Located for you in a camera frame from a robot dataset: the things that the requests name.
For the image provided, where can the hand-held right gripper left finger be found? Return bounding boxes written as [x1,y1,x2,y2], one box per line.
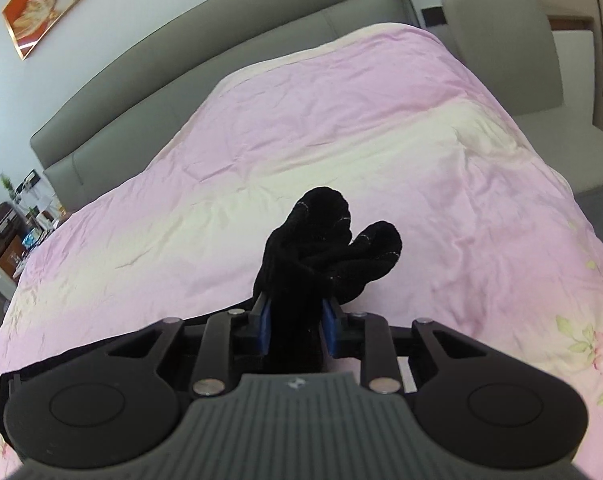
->
[108,294,273,397]

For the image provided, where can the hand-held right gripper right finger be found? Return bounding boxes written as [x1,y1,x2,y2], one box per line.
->
[323,298,466,395]

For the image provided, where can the black pants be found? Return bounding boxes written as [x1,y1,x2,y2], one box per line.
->
[0,186,403,436]

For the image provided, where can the pink floral bed blanket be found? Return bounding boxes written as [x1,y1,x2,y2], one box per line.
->
[0,23,603,466]

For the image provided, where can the cluttered bedside table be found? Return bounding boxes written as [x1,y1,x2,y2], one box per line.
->
[0,170,72,301]

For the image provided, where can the grey upholstered bed headboard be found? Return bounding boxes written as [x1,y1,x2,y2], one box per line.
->
[30,0,418,214]

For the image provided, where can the grey upholstered armchair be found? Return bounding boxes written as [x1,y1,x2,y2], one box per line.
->
[441,0,603,193]

